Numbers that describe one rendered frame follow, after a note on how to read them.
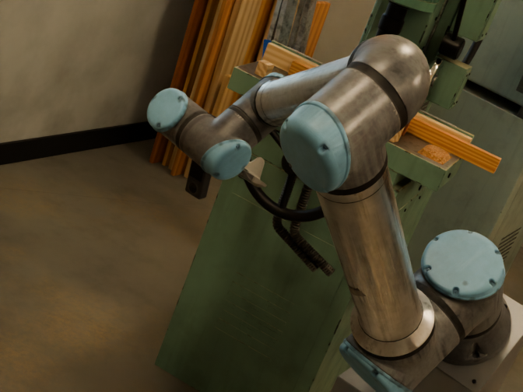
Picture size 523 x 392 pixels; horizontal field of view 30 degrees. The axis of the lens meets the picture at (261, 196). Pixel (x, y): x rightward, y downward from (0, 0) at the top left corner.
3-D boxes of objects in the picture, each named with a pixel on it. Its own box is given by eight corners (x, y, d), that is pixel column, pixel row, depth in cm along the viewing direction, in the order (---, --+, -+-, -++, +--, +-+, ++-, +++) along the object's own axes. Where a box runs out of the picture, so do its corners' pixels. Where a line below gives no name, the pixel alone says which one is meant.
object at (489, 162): (287, 74, 260) (293, 60, 258) (289, 73, 262) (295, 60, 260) (493, 173, 243) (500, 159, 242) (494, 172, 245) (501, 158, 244)
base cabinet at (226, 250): (151, 363, 280) (232, 145, 253) (236, 299, 331) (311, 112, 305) (285, 445, 267) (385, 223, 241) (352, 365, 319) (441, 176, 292)
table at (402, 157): (208, 92, 242) (216, 69, 240) (258, 78, 270) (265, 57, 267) (427, 201, 226) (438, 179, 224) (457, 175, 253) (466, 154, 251)
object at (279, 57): (261, 59, 264) (268, 42, 262) (265, 58, 266) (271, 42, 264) (462, 156, 248) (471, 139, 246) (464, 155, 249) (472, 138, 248)
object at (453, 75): (418, 96, 263) (436, 55, 259) (425, 92, 269) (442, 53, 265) (450, 110, 261) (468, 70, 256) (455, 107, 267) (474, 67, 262)
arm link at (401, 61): (432, 4, 132) (261, 67, 196) (367, 59, 129) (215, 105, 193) (479, 72, 135) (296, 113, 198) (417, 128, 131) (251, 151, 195)
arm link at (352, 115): (463, 358, 184) (413, 87, 127) (400, 422, 180) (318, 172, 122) (405, 313, 193) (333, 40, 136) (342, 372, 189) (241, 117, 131)
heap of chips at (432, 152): (416, 152, 237) (419, 145, 236) (426, 145, 246) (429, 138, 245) (442, 165, 235) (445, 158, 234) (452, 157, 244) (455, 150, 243)
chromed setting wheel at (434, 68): (409, 100, 256) (429, 57, 251) (422, 94, 267) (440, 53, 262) (419, 106, 255) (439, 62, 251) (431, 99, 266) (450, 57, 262)
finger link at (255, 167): (281, 169, 214) (248, 148, 211) (268, 192, 214) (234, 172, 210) (275, 167, 217) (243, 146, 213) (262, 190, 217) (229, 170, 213)
